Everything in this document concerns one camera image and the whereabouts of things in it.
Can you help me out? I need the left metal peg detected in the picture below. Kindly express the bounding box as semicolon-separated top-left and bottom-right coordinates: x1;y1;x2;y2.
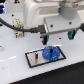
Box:
34;52;39;62

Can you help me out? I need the black peg base plate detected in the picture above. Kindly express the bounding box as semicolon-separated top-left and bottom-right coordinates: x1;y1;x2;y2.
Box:
25;46;66;68

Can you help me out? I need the beige multi-pin connector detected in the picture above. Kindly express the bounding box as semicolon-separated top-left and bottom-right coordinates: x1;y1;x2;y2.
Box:
13;18;24;37

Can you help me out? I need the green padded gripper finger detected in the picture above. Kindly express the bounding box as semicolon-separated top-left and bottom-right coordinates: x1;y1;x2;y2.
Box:
41;35;49;44

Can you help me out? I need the black cable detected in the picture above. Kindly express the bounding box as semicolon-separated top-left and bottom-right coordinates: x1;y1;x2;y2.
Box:
0;17;46;34

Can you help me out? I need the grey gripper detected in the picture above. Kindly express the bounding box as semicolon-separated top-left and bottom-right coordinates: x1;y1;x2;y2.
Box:
43;10;83;40

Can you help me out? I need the blue gear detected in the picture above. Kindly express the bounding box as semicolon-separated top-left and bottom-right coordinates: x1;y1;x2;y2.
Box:
42;46;60;61

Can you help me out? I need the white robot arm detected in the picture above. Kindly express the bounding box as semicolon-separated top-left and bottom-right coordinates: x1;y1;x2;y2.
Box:
23;0;81;45

